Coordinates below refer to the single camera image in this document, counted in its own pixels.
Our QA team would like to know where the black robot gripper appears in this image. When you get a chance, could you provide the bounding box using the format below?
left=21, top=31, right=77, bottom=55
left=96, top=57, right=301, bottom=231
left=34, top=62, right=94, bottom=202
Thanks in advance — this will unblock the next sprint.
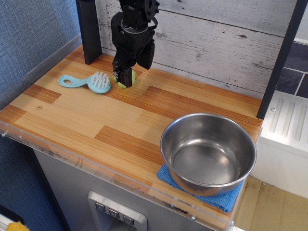
left=111, top=11, right=155, bottom=87

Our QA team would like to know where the green toy broccoli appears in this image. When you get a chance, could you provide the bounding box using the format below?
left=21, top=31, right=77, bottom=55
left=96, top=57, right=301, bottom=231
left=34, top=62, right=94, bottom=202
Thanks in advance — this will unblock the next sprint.
left=113, top=70, right=136, bottom=89

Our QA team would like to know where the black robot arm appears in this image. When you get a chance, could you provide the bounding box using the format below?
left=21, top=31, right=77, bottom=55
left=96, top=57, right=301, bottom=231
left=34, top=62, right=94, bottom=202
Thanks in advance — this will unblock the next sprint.
left=111, top=0, right=160, bottom=88

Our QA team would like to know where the stainless steel pot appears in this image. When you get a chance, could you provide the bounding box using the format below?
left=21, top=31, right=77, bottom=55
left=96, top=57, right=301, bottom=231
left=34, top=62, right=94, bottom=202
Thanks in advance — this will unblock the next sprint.
left=160, top=113, right=257, bottom=196

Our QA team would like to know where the light blue toy brush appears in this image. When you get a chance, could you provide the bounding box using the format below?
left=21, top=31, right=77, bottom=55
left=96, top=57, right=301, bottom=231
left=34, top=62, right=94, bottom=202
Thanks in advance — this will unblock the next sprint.
left=58, top=72, right=111, bottom=94

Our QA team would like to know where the grey cabinet with buttons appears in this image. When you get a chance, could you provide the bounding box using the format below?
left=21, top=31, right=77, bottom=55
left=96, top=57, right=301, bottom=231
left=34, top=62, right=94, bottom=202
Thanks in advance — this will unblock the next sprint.
left=34, top=151, right=209, bottom=231

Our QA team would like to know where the blue cloth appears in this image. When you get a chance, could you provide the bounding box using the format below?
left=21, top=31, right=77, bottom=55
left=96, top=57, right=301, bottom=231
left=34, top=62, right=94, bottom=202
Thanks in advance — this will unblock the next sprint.
left=156, top=164, right=243, bottom=213

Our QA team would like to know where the white ribbed box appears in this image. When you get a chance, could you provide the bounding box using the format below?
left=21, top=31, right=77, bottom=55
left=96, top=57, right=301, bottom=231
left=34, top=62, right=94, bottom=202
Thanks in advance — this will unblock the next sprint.
left=251, top=91, right=308, bottom=198

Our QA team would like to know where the yellow black object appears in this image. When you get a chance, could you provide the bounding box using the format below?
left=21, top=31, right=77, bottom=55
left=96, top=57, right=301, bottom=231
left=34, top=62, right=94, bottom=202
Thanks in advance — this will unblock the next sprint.
left=0, top=214, right=30, bottom=231

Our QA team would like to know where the black left frame post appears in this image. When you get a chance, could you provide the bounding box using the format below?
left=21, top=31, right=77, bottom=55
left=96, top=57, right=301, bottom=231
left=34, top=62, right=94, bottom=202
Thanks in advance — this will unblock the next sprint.
left=76, top=0, right=102, bottom=64

